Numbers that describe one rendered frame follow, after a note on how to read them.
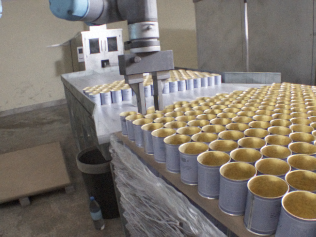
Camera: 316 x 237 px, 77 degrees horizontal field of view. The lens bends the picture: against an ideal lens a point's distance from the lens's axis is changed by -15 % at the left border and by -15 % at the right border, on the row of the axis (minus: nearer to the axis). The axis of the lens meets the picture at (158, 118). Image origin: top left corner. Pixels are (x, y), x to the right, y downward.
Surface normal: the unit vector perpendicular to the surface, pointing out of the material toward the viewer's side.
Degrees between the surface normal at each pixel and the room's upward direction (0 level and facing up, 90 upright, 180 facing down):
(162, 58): 88
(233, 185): 89
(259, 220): 89
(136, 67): 88
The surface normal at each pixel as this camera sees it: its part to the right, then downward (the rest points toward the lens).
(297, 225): -0.66, 0.26
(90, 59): 0.47, 0.24
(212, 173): -0.26, 0.29
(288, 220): -0.92, 0.18
